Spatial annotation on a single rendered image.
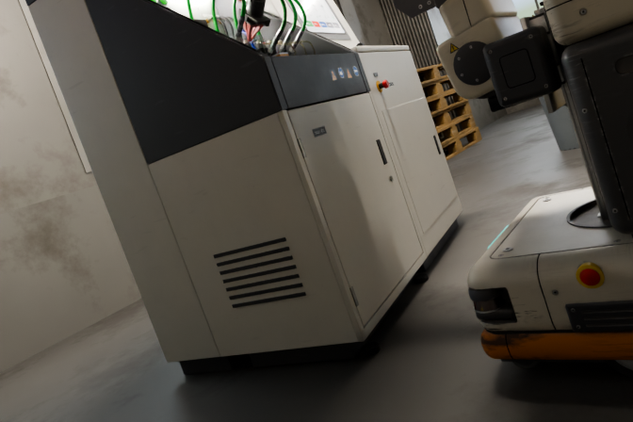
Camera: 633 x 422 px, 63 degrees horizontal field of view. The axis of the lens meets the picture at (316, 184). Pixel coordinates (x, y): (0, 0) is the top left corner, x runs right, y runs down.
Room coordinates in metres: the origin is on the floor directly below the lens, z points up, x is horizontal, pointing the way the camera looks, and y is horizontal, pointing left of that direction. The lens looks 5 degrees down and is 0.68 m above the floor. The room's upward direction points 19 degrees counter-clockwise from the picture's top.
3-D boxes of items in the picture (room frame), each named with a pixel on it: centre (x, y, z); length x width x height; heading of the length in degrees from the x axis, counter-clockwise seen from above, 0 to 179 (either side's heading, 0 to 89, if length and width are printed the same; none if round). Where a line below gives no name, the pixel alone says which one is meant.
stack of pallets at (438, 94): (6.13, -1.31, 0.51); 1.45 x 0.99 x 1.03; 140
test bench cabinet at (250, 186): (1.93, 0.10, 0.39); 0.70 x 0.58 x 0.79; 150
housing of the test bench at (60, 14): (2.45, 0.29, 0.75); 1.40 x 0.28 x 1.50; 150
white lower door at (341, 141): (1.78, -0.15, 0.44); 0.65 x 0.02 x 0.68; 150
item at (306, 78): (1.79, -0.14, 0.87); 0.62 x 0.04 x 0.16; 150
